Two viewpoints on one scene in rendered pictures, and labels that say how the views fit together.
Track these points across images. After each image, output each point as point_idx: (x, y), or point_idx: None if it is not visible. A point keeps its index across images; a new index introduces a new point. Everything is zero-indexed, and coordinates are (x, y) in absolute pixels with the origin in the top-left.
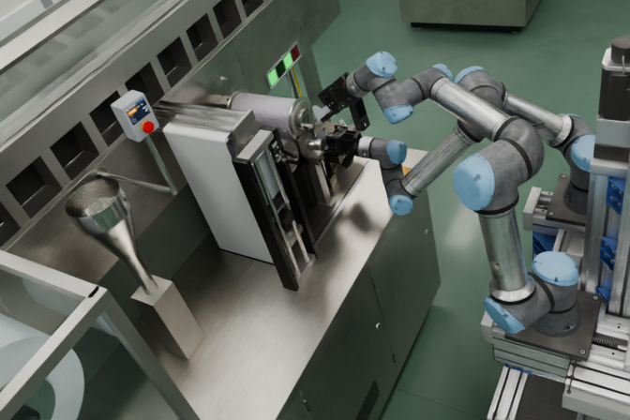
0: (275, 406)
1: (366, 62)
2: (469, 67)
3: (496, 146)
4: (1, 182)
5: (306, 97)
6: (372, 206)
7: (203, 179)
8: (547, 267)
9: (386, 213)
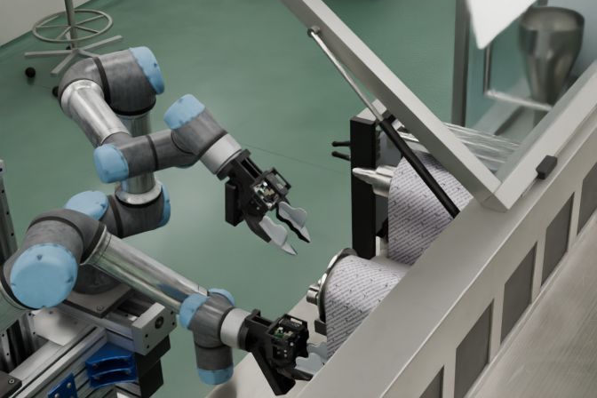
0: None
1: (204, 112)
2: (39, 253)
3: (112, 58)
4: None
5: (322, 281)
6: (261, 386)
7: None
8: (94, 199)
9: (242, 371)
